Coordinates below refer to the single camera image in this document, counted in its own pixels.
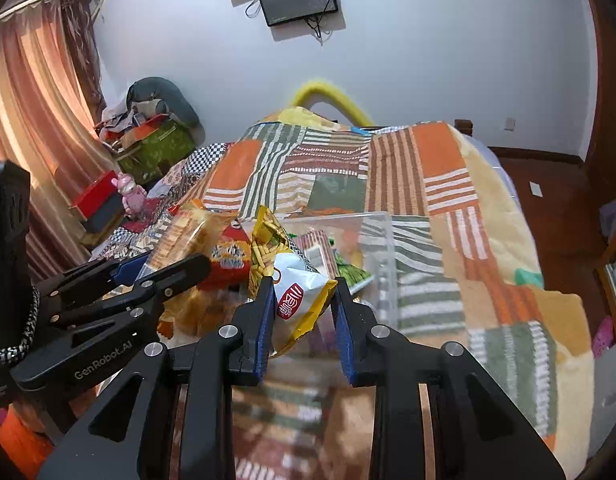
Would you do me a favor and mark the green patterned storage box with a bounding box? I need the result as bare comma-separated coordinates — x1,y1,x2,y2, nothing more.
116,119,195,184

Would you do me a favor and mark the patchwork striped bed blanket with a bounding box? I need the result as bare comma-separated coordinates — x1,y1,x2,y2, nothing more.
96,107,593,479

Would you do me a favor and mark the pink wafer pack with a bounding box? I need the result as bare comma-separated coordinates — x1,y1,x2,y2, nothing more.
294,230,338,278

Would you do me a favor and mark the pink plush toy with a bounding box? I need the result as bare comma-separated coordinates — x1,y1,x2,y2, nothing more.
112,172,148,219

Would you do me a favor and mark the red cartoon snack bag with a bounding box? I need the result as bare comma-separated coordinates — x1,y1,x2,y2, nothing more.
197,220,252,290

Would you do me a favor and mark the striped orange curtain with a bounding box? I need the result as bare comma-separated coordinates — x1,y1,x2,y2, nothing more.
0,0,116,281

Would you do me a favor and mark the green snack packet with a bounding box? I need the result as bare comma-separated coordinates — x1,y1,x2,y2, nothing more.
330,240,374,294

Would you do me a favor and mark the grey pillow on pile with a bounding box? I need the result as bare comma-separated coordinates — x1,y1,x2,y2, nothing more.
126,76,200,128

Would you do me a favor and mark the clear plastic storage bin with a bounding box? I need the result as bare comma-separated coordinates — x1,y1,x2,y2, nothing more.
162,210,405,361

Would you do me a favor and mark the white wall socket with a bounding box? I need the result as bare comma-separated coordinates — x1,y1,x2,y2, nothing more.
504,117,516,131

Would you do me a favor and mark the red gift box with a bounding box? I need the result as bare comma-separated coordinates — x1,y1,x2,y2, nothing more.
70,170,124,234

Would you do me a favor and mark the yellow white snack bag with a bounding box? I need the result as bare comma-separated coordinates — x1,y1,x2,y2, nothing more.
248,205,337,356

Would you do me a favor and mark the orange cracker pack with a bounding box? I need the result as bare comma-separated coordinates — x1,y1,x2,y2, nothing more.
138,198,235,280

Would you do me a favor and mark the brown wooden door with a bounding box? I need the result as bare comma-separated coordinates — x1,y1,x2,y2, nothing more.
582,0,616,191

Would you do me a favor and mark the clear bag of puffed snacks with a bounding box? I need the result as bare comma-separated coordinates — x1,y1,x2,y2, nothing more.
157,287,246,339

